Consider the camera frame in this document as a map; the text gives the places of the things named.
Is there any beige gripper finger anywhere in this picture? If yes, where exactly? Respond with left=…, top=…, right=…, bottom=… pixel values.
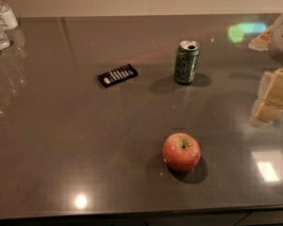
left=250, top=68, right=283, bottom=128
left=248, top=26, right=273, bottom=52

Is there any red apple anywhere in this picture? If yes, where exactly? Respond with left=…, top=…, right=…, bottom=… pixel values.
left=162, top=133, right=201, bottom=172

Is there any green soda can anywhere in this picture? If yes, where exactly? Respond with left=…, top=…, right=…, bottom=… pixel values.
left=174, top=40, right=200, bottom=84

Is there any black snack bar wrapper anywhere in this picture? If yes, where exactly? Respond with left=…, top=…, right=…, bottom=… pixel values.
left=97, top=64, right=139, bottom=88

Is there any white sanitizer pump bottle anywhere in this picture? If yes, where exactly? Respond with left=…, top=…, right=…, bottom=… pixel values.
left=0, top=0, right=19, bottom=31

